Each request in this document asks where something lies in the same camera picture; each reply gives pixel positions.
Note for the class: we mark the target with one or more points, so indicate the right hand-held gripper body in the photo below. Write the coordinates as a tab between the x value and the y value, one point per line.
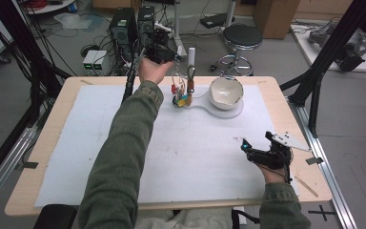
274	156

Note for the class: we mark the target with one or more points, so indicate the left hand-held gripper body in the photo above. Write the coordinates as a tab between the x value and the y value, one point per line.
158	47

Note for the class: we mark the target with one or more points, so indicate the white key rack stand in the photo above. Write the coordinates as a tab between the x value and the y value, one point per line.
225	113

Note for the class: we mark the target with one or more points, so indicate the bunch of colourful tagged keys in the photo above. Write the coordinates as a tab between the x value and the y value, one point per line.
180	95

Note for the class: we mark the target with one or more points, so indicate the person's right hand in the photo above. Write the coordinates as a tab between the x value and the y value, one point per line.
274	176

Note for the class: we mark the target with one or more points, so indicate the slim black computer tower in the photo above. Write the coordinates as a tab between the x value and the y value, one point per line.
146	19

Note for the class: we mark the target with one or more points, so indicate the white desk leg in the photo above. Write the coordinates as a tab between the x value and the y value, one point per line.
178	19
230	12

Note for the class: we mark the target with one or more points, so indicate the large black computer tower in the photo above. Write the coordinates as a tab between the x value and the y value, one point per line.
123	31

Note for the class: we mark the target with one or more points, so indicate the thin wooden stick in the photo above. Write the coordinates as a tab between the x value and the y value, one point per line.
306	186

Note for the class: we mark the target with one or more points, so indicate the white table mat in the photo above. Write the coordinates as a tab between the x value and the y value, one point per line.
203	159

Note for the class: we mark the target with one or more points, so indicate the flat black device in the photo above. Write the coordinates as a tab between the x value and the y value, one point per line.
214	20

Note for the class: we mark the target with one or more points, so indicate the white ceramic bowl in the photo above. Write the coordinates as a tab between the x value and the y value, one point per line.
226	92

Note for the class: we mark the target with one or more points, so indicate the white bench power supply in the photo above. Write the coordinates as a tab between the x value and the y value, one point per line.
89	62
100	62

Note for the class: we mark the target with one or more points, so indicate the black round stool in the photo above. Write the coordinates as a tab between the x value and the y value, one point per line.
241	36

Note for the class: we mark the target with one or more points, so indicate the clear plastic sheet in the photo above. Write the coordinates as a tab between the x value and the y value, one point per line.
73	21

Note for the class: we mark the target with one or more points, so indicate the person's light trousers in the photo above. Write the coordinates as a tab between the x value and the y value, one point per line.
187	221

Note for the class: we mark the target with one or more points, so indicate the brown cardboard box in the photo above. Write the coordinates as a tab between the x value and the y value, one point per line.
274	17

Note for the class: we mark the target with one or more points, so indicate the round white table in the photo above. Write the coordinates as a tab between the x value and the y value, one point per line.
50	6

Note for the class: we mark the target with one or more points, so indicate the grey and black machine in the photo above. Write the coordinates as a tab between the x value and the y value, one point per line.
349	47

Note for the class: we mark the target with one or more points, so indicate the black chair seat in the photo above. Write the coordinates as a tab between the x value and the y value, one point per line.
55	218

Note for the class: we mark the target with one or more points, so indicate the aluminium rail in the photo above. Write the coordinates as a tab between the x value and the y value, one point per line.
0	187
327	171

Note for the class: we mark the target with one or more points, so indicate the black metal frame post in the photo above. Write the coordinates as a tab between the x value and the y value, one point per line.
19	41
333	44

